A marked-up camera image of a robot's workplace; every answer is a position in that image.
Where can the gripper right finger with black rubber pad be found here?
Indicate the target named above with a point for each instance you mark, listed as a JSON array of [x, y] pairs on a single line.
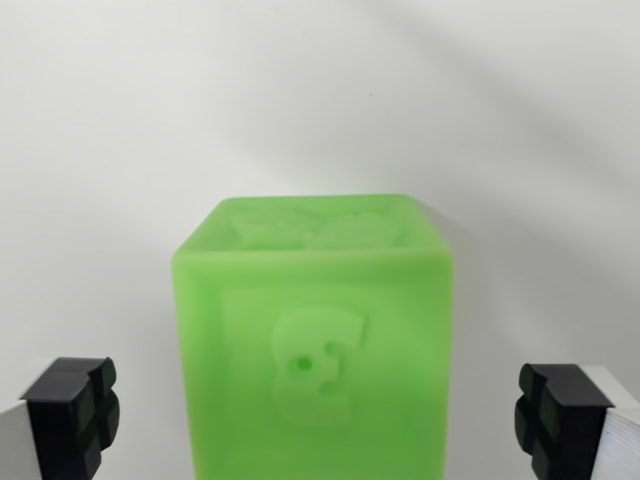
[[575, 425]]

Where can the gripper left finger with black rubber pad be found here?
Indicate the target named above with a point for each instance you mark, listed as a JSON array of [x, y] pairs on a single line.
[[55, 420]]

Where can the green number cube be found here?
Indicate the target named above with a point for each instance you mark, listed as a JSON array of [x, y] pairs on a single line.
[[310, 350]]

